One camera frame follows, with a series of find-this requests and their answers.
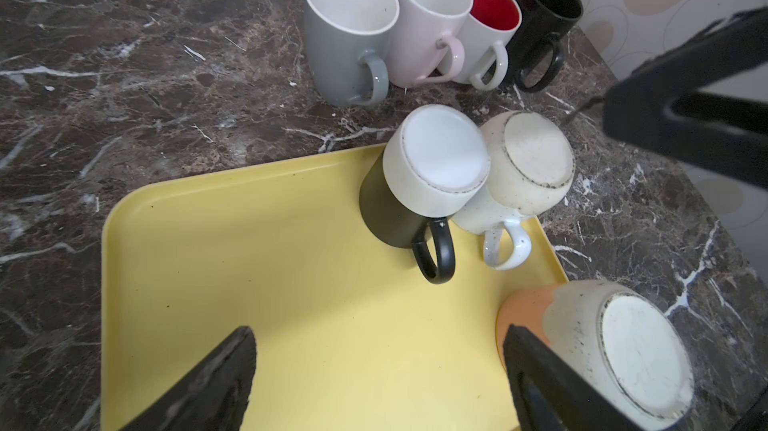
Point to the peach mug cream base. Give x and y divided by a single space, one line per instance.
614 338

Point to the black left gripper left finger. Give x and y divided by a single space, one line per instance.
214 395

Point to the speckled beige mug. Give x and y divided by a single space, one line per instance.
532 169

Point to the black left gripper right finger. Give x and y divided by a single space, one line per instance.
548 394

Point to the white mug red inside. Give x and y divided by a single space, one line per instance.
484 36

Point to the black mug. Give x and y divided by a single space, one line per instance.
544 24

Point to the black-green mug white base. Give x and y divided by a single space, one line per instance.
433 164

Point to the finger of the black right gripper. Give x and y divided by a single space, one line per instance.
664 105

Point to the pink mug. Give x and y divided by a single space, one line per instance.
425 48

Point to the grey mug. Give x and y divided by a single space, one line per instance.
346 42

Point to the yellow plastic tray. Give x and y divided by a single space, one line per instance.
350 335

